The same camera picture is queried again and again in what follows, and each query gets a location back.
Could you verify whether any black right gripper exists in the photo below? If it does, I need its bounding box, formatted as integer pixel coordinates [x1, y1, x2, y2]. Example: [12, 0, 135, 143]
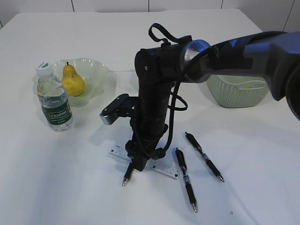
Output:
[125, 98, 169, 173]

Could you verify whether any clear plastic ruler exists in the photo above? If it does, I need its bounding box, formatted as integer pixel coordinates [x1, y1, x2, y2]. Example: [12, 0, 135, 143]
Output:
[108, 145, 180, 180]

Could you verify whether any black pen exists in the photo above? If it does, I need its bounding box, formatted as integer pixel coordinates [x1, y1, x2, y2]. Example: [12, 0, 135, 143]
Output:
[185, 132, 225, 183]
[122, 162, 134, 187]
[175, 148, 198, 213]

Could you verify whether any yellow pear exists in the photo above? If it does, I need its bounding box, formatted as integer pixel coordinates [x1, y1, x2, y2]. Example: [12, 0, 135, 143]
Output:
[62, 61, 86, 97]

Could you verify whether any clear water bottle green label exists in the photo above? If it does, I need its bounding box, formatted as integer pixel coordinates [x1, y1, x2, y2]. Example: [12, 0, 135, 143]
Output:
[36, 62, 74, 132]

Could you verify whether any blue grey right robot arm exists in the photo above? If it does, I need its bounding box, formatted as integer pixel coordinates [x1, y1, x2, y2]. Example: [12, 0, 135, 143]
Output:
[126, 23, 300, 171]

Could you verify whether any black pen on ruler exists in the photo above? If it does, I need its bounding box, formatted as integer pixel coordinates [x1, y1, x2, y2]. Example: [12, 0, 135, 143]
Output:
[122, 162, 134, 187]

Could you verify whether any green wavy glass plate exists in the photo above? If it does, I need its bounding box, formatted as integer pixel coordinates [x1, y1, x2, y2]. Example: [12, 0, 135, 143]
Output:
[32, 57, 110, 108]

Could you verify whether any green woven plastic basket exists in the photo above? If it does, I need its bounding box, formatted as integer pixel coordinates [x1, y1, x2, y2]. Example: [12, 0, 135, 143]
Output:
[206, 75, 269, 108]

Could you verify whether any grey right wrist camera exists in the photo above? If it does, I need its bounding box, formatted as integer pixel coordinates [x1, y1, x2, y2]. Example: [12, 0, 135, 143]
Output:
[100, 94, 138, 125]

